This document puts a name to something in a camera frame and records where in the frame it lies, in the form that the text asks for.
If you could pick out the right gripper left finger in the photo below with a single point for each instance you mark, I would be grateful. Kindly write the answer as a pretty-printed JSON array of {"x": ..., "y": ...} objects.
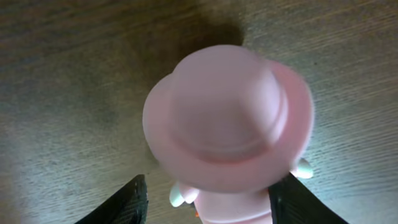
[{"x": 127, "y": 206}]

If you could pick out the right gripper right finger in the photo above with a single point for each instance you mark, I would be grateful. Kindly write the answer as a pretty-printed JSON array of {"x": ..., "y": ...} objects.
[{"x": 293, "y": 203}]

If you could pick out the pink hat duck figurine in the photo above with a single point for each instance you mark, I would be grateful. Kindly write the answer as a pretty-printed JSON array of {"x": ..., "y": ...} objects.
[{"x": 227, "y": 124}]

